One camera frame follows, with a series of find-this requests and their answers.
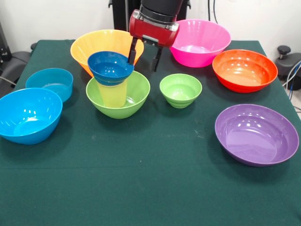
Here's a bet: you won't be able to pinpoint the orange bowl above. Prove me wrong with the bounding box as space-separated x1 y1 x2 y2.
70 29 145 78

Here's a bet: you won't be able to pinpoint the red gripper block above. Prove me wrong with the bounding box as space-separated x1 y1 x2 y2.
127 9 180 73

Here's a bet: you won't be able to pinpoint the grey cable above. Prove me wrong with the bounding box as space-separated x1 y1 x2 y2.
0 76 17 86

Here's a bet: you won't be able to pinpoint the blue and white cables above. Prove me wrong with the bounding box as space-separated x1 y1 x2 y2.
282 60 301 113

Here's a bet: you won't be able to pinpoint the large green bowl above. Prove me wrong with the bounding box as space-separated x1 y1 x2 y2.
86 70 151 120

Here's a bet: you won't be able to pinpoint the pink bowl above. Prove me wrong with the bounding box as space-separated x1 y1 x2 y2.
162 19 232 68

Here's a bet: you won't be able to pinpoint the low ribbed blue bowl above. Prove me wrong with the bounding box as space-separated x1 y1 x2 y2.
25 68 74 103

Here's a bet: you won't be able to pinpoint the dark green tablecloth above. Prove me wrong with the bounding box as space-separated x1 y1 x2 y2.
0 39 301 226

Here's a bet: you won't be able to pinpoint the yellow cup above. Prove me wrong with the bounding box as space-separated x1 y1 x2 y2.
97 79 129 108

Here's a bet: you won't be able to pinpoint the small green bowl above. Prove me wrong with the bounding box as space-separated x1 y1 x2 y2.
159 73 203 109

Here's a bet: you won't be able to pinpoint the red bowl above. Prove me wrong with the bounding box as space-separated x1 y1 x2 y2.
212 49 279 94

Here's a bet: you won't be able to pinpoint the large light blue bowl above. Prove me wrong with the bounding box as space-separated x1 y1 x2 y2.
0 88 63 145

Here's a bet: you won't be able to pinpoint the black equipment rack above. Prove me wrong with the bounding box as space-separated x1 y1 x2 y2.
0 22 12 63

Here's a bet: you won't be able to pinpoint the small dark blue bowl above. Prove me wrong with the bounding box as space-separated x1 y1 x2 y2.
87 51 135 87

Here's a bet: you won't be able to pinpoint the purple bowl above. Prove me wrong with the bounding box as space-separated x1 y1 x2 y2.
214 104 300 167

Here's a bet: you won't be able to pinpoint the black hanging cable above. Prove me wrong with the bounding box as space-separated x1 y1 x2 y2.
208 0 218 21

